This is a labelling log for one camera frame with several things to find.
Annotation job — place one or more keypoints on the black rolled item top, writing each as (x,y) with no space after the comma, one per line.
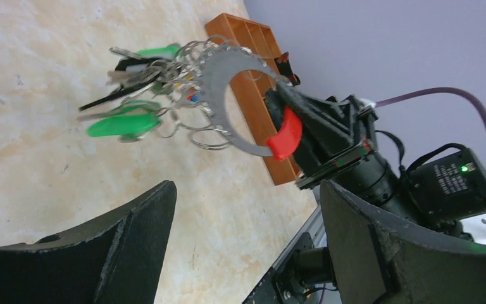
(283,64)

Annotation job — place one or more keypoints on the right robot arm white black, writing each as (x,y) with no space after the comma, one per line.
(437,191)

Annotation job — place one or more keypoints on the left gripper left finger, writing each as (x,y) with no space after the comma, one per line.
(116,257)

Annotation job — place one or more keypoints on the orange compartment tray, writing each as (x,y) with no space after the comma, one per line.
(249,87)

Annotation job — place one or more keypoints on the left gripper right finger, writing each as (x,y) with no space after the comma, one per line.
(379,257)

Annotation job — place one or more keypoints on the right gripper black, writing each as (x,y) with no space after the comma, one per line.
(325,137)

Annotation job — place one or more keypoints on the keyring with coloured keys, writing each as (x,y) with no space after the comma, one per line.
(155,82)

